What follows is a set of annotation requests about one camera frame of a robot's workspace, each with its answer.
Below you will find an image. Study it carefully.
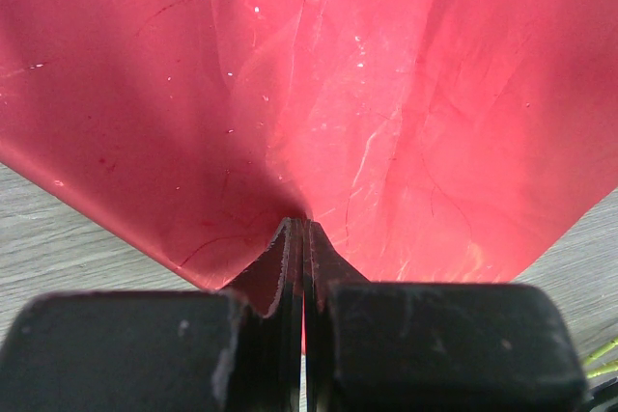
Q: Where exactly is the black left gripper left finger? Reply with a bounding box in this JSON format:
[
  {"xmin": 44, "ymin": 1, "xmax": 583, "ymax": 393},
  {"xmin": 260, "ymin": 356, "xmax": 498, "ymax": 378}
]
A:
[{"xmin": 1, "ymin": 219, "xmax": 303, "ymax": 411}]

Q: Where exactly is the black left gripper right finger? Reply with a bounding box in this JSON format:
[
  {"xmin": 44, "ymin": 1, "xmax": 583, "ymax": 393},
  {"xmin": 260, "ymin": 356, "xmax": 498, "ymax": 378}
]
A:
[{"xmin": 303, "ymin": 221, "xmax": 587, "ymax": 411}]

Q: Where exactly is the dark red wrapping paper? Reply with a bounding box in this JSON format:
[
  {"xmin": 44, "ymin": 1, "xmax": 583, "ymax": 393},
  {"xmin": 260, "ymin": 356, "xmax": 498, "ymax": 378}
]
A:
[{"xmin": 1, "ymin": 0, "xmax": 617, "ymax": 288}]

